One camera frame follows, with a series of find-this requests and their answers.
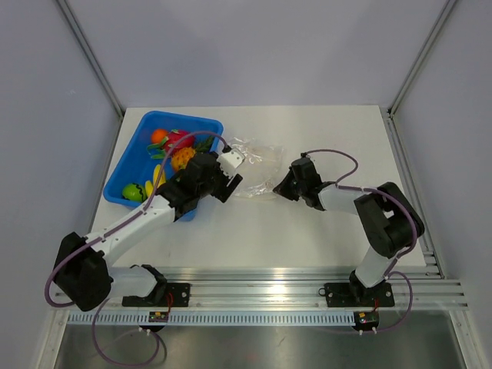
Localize clear dotted zip top bag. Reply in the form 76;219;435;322
229;137;284;201

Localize yellow toy banana bunch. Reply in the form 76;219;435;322
145;164;166;198

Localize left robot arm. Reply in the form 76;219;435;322
52;149;244;311

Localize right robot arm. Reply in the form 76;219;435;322
273;153;425;309

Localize orange toy pineapple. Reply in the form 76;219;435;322
171;147;197;172

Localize pink toy dragon fruit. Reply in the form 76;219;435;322
147;129;195;159

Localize toy orange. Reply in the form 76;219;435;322
151;128;168;144

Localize blue plastic bin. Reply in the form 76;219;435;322
103;111;224;208

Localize green toy watermelon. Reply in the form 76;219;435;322
121;183;148;203

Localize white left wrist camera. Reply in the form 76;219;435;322
218;148;245;171

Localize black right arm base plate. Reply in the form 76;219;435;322
324;282;395;308

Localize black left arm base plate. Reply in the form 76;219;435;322
121;282;191;308

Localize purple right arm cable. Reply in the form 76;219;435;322
303;148;420;335

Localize white slotted cable duct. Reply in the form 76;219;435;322
68;311;355;327

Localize aluminium mounting rail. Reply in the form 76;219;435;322
116;246;468;311

